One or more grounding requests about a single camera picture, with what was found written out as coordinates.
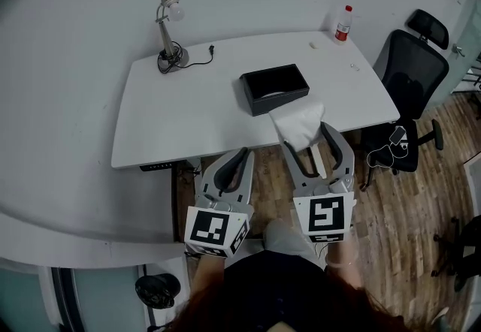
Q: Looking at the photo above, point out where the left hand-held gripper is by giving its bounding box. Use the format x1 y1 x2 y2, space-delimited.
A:
183 147 256 260

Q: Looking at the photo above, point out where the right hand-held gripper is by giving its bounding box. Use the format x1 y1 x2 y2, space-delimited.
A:
282 121 358 246

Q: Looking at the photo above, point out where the white tissue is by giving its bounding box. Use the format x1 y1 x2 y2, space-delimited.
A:
268 101 326 153

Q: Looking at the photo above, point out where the black rectangular container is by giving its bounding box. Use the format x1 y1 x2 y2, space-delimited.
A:
239 63 311 117

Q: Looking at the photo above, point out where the person's right forearm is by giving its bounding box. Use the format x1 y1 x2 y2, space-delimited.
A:
324 237 364 292

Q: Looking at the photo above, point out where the dark desk leg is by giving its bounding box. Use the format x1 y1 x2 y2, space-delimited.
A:
171 159 191 243

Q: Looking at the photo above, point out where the desk height control panel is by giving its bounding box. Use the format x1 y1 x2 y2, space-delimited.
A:
139 162 177 173

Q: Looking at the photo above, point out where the person's grey trouser leg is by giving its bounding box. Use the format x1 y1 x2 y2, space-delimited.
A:
262 218 325 270

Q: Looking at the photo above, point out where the black mesh office chair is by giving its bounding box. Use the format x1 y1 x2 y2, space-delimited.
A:
359 8 451 192

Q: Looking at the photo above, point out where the person's dark top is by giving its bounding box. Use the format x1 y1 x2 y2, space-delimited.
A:
180 249 380 332

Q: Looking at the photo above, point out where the plastic bottle with red cap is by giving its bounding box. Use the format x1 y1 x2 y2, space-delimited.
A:
334 5 354 46

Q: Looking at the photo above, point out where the black waste bin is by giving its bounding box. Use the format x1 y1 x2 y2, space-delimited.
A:
135 273 182 310

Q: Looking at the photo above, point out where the silver desk lamp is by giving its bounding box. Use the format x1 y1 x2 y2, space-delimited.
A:
154 0 190 72

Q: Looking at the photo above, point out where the black chair base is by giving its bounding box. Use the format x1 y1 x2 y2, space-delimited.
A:
430 214 481 293

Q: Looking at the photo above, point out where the black charger with white cable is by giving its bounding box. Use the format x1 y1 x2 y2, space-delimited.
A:
366 125 411 169

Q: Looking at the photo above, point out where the pale wrist bracelet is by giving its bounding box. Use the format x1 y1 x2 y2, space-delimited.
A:
325 252 358 269

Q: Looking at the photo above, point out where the black lamp power cable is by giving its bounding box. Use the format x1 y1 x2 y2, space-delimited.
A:
156 44 216 75

